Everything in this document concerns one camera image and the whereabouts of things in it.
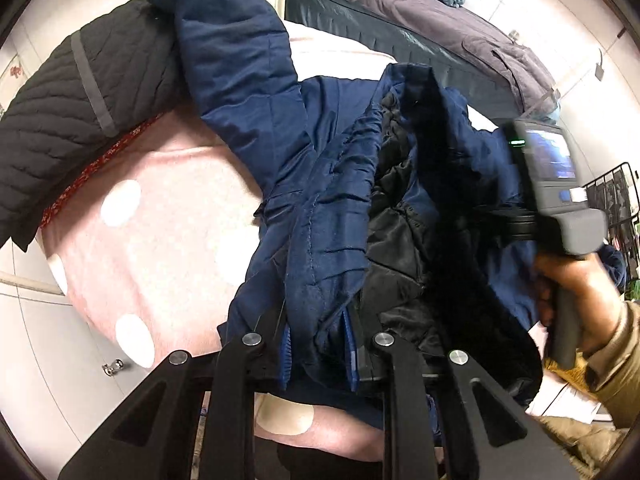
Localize person's right forearm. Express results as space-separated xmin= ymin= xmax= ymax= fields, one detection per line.
xmin=582 ymin=300 xmax=640 ymax=431

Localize white papers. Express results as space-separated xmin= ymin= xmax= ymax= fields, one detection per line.
xmin=525 ymin=325 xmax=613 ymax=423

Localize red patterned cloth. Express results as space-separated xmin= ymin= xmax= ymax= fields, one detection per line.
xmin=40 ymin=114 xmax=166 ymax=231

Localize pink polka dot blanket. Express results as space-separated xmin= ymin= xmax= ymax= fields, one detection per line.
xmin=35 ymin=20 xmax=441 ymax=463

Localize navy blue padded jacket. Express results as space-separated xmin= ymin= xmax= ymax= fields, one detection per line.
xmin=145 ymin=0 xmax=546 ymax=441

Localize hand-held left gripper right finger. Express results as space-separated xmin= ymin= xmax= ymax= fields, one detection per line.
xmin=347 ymin=311 xmax=581 ymax=480

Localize black wire rack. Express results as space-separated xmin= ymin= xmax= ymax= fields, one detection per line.
xmin=582 ymin=160 xmax=640 ymax=281

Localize person's tan clothing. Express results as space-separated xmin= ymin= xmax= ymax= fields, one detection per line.
xmin=537 ymin=412 xmax=631 ymax=480

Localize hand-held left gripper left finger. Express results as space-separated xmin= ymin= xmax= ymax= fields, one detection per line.
xmin=57 ymin=326 xmax=294 ymax=480

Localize person's right hand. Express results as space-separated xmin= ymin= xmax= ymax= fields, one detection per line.
xmin=534 ymin=252 xmax=627 ymax=357

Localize black quilted jacket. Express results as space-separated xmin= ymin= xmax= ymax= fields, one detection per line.
xmin=0 ymin=0 xmax=191 ymax=253

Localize grey purple cloth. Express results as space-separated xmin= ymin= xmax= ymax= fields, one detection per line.
xmin=310 ymin=0 xmax=561 ymax=116

